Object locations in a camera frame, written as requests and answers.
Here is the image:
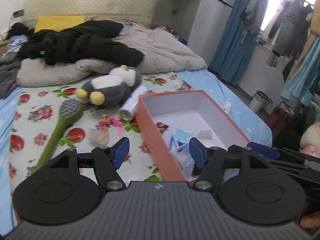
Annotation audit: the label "white cylindrical bottle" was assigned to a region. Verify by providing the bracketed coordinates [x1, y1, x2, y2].
[119, 85, 148, 122]

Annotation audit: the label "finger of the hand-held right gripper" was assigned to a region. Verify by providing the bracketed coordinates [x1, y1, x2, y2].
[247, 142, 320, 180]

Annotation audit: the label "blue white tissue packet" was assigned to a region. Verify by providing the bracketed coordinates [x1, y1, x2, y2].
[169, 135, 198, 175]

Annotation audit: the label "yellow pillow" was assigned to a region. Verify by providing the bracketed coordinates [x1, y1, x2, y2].
[34, 15, 87, 33]

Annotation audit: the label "teal cloth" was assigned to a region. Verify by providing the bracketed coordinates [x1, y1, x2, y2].
[280, 37, 320, 105]

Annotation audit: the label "person's right hand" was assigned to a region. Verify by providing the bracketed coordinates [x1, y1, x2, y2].
[300, 211, 320, 228]

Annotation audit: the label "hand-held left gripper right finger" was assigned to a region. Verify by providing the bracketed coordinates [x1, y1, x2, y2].
[189, 137, 269, 190]

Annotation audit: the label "translucent plastic bag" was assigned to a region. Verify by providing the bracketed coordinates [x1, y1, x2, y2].
[86, 127, 110, 147]

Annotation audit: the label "white face mask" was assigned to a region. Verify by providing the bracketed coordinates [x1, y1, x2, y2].
[197, 130, 213, 140]

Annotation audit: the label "cream plush toy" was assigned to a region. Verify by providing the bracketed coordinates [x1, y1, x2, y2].
[300, 124, 320, 148]

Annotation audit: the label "row of small bottles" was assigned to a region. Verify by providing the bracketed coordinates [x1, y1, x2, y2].
[155, 24, 188, 43]

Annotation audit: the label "light blue bed sheet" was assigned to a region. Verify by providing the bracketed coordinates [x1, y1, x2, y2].
[0, 69, 273, 230]

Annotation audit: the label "white wardrobe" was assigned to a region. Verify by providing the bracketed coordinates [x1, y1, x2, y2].
[152, 0, 235, 48]

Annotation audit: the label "grey pillow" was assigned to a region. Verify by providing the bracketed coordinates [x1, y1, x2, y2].
[16, 59, 118, 88]

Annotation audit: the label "red stool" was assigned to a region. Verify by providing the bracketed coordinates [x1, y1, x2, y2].
[266, 102, 295, 135]

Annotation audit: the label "black cloth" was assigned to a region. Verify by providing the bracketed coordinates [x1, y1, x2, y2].
[6, 22, 34, 39]

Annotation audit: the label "green massage brush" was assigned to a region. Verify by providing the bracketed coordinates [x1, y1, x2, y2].
[30, 97, 84, 175]

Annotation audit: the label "striped garment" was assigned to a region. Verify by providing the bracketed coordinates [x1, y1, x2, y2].
[266, 50, 282, 68]

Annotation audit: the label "beige duvet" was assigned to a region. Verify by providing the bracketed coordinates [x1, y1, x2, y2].
[112, 22, 208, 74]

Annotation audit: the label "floral tomato print sheet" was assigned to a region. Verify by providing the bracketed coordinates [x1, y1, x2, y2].
[7, 71, 198, 183]

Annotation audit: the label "hanging dark coats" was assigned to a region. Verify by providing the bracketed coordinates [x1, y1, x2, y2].
[270, 0, 318, 80]

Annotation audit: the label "cream quilted headboard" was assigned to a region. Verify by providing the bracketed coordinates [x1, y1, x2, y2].
[22, 0, 158, 29]

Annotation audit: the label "dark grey blanket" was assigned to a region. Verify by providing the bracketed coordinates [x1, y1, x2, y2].
[0, 54, 25, 100]

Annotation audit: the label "blue printed bag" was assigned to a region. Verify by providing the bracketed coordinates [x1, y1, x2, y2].
[10, 36, 28, 47]

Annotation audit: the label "blue curtain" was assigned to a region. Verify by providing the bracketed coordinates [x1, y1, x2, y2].
[209, 0, 275, 85]

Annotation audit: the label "grey trash bin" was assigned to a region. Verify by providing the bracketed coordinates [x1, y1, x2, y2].
[249, 91, 273, 113]

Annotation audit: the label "hanging grey garment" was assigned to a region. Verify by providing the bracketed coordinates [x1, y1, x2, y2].
[240, 0, 268, 43]

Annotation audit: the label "grey penguin plush toy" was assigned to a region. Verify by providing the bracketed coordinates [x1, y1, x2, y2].
[75, 65, 143, 105]

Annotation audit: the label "pink cloth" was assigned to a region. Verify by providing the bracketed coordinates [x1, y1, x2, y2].
[299, 144, 320, 158]

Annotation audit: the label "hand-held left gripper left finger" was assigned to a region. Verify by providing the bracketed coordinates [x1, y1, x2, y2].
[49, 137, 130, 192]

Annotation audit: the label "blue face mask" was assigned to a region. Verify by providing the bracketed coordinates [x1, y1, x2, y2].
[172, 127, 194, 145]

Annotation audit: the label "black jacket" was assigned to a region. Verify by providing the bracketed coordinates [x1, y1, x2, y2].
[19, 20, 145, 67]

